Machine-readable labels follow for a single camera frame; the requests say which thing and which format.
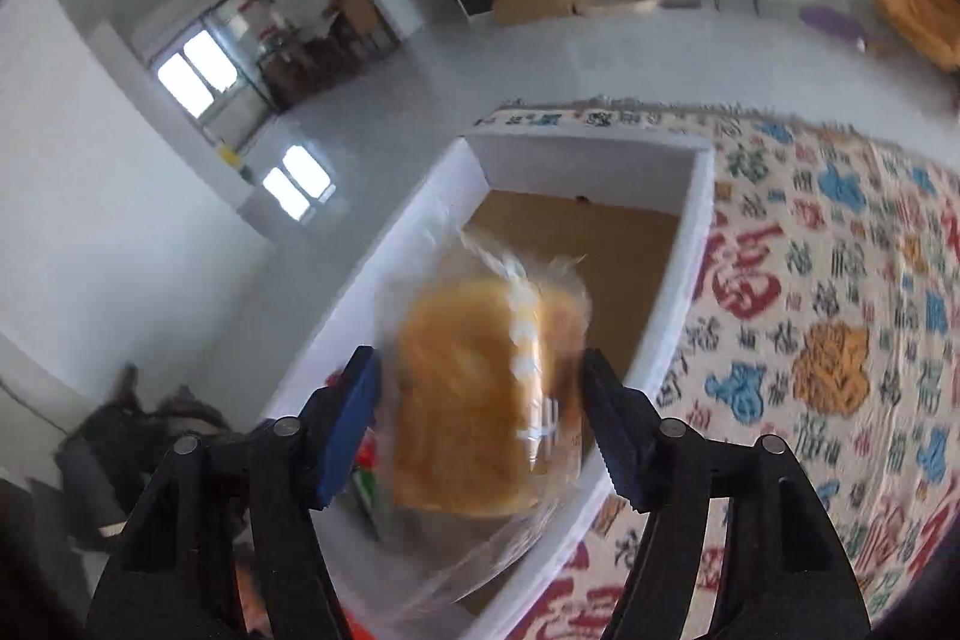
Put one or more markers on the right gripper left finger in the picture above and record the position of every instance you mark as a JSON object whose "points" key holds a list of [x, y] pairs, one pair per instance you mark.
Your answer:
{"points": [[172, 573]]}

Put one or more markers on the packaged bread loaf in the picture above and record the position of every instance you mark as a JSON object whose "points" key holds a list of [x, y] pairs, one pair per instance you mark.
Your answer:
{"points": [[479, 432]]}

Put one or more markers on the green sausage snack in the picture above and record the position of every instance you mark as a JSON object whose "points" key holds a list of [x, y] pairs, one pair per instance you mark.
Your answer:
{"points": [[365, 487]]}

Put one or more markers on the red snack packet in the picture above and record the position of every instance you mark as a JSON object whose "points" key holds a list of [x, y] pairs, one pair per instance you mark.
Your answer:
{"points": [[366, 457]]}

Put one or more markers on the black bag on floor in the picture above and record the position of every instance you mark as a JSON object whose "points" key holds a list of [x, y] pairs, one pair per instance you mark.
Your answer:
{"points": [[107, 461]]}

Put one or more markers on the patterned woven tablecloth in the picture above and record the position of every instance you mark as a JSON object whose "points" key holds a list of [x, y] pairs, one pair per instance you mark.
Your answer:
{"points": [[826, 313]]}

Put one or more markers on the white cardboard box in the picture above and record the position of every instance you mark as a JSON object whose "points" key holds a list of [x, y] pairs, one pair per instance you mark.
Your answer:
{"points": [[631, 208]]}

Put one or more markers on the purple floor mat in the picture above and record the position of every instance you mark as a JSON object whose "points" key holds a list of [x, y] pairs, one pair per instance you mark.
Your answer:
{"points": [[835, 24]]}

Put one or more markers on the orange lounge chair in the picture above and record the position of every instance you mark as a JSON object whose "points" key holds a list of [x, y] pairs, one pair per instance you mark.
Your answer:
{"points": [[931, 27]]}

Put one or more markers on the cardboard box on floor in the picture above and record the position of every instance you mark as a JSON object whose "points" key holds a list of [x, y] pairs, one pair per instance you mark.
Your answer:
{"points": [[523, 12]]}

